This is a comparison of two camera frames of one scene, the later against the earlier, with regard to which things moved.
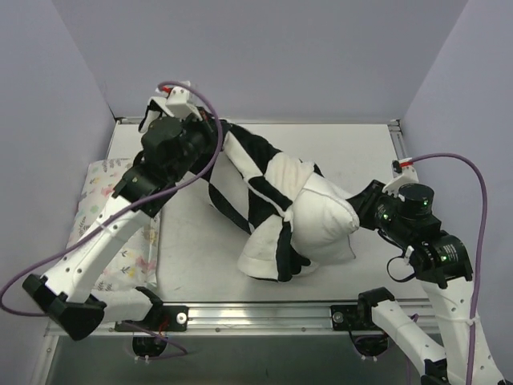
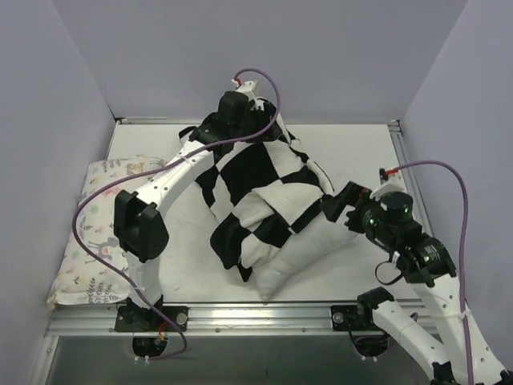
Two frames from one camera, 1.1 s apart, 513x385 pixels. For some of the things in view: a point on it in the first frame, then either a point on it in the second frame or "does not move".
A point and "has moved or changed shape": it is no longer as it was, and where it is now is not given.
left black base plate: (162, 318) does not move
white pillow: (323, 220) to (318, 238)
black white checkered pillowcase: (259, 184) has moved or changed shape
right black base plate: (353, 318) does not move
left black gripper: (209, 131) to (262, 116)
